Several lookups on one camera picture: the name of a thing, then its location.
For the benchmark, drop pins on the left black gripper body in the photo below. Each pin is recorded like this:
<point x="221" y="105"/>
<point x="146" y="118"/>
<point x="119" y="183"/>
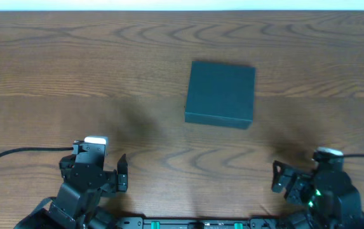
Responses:
<point x="115" y="181"/>

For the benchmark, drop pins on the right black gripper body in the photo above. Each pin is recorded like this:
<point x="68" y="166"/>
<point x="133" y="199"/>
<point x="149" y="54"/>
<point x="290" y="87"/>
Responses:
<point x="286" y="183"/>

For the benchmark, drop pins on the black gift box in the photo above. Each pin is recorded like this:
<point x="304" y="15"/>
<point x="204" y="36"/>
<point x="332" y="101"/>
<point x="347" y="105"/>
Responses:
<point x="220" y="95"/>

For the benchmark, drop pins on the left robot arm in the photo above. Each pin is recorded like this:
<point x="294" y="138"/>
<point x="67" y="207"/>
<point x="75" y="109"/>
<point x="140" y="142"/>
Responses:
<point x="70" y="209"/>

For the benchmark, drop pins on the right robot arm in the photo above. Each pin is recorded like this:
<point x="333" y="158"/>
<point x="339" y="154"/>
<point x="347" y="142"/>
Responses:
<point x="347" y="216"/>

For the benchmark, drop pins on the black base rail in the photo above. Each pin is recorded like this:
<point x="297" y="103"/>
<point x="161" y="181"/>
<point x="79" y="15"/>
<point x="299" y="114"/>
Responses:
<point x="255" y="223"/>

